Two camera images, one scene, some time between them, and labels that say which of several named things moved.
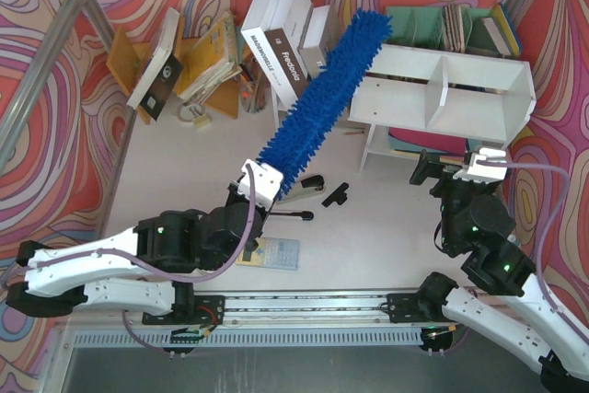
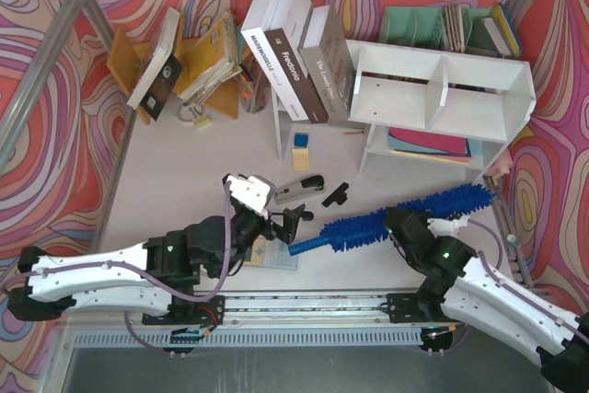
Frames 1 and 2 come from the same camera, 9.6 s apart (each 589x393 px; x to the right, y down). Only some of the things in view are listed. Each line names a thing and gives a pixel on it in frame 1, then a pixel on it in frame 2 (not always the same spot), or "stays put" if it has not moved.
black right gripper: x=442 y=172 -> x=396 y=224
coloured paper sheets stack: x=416 y=141 stays put
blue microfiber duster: x=314 y=119 -> x=357 y=231
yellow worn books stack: x=214 y=61 stays put
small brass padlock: x=194 y=113 stays put
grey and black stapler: x=307 y=184 stays put
